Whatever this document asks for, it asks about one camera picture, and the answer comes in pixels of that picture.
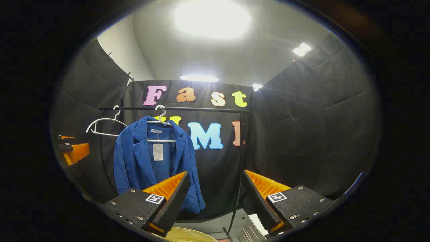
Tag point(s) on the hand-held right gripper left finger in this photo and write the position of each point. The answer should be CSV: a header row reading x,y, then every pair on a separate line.
x,y
174,205

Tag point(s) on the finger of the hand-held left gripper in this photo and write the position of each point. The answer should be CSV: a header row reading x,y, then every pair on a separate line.
x,y
79,151
67,137

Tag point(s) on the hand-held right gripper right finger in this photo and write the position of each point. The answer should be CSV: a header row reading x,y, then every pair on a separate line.
x,y
257,201

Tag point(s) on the beige laundry hamper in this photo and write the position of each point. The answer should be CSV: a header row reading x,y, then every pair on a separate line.
x,y
188,232

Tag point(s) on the white clothes hanger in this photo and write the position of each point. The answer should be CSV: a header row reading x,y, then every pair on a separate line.
x,y
161,116
100,121

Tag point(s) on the black metal clothes rack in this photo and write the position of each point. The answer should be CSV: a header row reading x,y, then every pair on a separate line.
x,y
201,109

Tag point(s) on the white slatted basket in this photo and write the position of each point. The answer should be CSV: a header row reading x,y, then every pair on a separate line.
x,y
250,235

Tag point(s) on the small ceiling light panel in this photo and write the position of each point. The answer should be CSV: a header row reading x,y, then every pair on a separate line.
x,y
257,87
301,49

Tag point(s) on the long ceiling light strip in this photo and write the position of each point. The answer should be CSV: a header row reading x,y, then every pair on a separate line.
x,y
199,78

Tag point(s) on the large ceiling light panel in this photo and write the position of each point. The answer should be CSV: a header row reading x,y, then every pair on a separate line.
x,y
211,18

